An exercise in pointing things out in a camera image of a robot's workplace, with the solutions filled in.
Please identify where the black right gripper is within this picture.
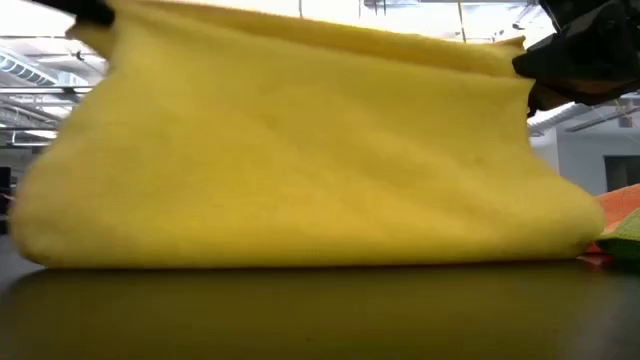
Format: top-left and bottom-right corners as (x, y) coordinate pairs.
(512, 0), (640, 119)

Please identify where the orange microfiber towel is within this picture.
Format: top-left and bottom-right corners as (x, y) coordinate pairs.
(582, 183), (640, 266)

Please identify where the green microfiber towel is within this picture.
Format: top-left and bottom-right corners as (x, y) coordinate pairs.
(595, 208), (640, 261)

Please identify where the yellow microfiber towel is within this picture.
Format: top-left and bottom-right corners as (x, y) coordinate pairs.
(9, 0), (607, 270)

